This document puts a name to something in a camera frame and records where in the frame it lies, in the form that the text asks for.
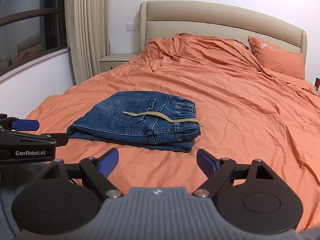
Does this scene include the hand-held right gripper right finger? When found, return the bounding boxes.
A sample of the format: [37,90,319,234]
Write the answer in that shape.
[191,149,277,198]

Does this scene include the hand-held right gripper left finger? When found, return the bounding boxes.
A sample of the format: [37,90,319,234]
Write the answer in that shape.
[41,148,123,199]

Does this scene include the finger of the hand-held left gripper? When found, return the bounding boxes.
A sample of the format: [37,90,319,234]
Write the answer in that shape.
[0,114,40,131]
[0,129,69,147]

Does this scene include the blue denim pants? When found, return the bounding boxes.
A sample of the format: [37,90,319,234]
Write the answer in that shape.
[67,91,201,153]

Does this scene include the person's grey clothing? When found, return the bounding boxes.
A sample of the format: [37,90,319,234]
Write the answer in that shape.
[0,162,84,240]

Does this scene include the orange duvet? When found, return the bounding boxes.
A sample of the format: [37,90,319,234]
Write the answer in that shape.
[25,33,320,233]

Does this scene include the dark framed window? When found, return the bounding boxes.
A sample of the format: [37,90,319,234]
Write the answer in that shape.
[0,0,70,78]

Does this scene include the beige nightstand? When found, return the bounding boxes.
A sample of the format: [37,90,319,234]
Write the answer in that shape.
[99,53,140,77]

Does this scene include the beige curtain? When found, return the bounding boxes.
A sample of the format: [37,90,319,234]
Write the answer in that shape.
[65,0,111,85]

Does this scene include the orange pillow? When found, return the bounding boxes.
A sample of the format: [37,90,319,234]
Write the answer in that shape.
[248,35,306,80]

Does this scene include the beige padded headboard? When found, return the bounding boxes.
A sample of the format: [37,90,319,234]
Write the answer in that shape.
[139,1,307,80]

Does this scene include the olive drawstring cord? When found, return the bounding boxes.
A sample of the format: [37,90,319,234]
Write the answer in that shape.
[121,110,200,125]

